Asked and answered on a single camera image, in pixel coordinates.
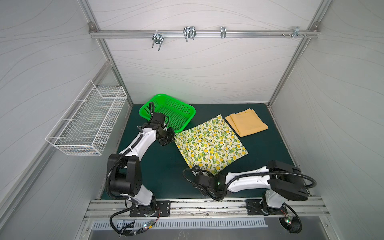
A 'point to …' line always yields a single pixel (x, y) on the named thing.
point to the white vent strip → (184, 225)
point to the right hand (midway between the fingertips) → (202, 178)
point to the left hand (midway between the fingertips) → (178, 135)
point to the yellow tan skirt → (246, 122)
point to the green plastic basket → (178, 113)
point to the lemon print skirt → (211, 144)
